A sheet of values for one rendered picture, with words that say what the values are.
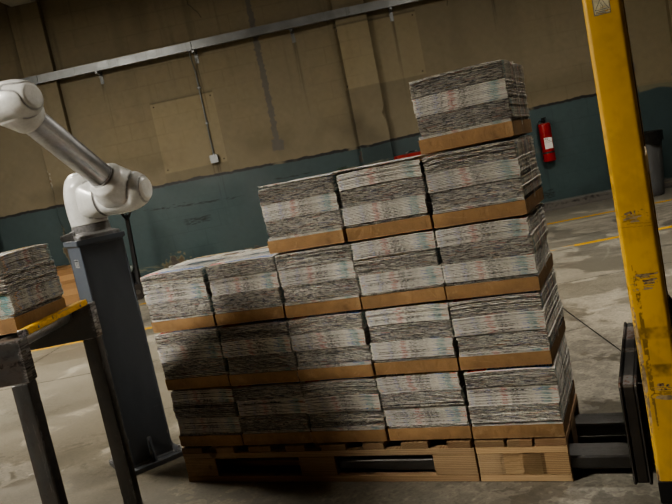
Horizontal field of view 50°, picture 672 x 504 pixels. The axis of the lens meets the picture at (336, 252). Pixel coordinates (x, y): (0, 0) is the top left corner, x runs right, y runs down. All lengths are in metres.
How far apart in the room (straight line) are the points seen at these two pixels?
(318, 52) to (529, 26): 2.63
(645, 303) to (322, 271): 1.01
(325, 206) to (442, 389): 0.70
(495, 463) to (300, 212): 1.03
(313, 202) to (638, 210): 1.01
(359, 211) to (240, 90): 7.14
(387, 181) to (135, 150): 7.55
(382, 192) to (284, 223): 0.37
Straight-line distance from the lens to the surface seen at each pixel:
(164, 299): 2.75
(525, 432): 2.36
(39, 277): 2.36
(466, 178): 2.19
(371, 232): 2.30
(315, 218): 2.37
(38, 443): 2.18
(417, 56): 9.31
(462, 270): 2.23
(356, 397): 2.48
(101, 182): 2.94
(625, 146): 1.94
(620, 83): 1.94
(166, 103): 9.56
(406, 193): 2.25
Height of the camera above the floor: 1.08
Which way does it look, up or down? 7 degrees down
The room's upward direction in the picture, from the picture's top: 12 degrees counter-clockwise
